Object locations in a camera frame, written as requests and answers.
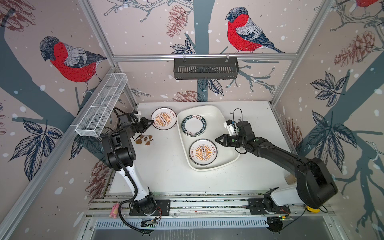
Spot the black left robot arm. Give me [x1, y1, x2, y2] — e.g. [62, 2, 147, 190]
[102, 113, 157, 216]

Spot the green rim plate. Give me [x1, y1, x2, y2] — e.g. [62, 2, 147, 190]
[181, 115, 207, 137]

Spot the pink small object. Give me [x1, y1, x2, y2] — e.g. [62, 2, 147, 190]
[109, 203, 119, 219]

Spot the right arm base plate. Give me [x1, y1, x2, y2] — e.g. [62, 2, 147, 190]
[247, 199, 291, 215]

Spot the orange sunburst plate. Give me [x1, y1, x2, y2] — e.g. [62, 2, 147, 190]
[188, 139, 218, 166]
[151, 107, 177, 131]

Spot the aluminium rail front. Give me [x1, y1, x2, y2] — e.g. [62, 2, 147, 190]
[85, 193, 335, 220]

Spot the brown cookies pile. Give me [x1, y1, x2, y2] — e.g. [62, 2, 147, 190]
[135, 135, 153, 146]

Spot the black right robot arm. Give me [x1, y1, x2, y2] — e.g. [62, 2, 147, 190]
[215, 120, 338, 209]

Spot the glass spice jar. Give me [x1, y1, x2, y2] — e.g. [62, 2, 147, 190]
[285, 174, 297, 186]

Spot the white wire mesh basket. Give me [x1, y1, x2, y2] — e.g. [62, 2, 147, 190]
[76, 73, 128, 137]

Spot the black wall basket shelf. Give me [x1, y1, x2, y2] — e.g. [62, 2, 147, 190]
[174, 58, 239, 80]

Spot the white plastic bin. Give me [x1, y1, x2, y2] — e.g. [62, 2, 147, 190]
[177, 105, 240, 172]

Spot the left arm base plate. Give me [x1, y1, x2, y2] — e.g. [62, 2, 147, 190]
[129, 200, 171, 217]

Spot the yellow tape measure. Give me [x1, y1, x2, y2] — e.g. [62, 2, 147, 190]
[306, 206, 321, 214]

